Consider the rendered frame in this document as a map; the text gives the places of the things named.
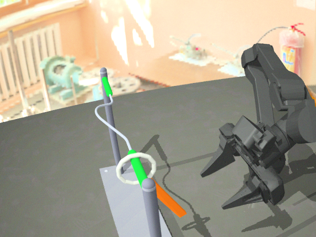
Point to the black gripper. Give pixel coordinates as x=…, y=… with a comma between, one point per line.
x=270, y=187

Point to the white hoop with orange handle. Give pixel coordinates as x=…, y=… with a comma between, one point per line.
x=161, y=194

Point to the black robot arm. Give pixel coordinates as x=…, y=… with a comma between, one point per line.
x=287, y=92

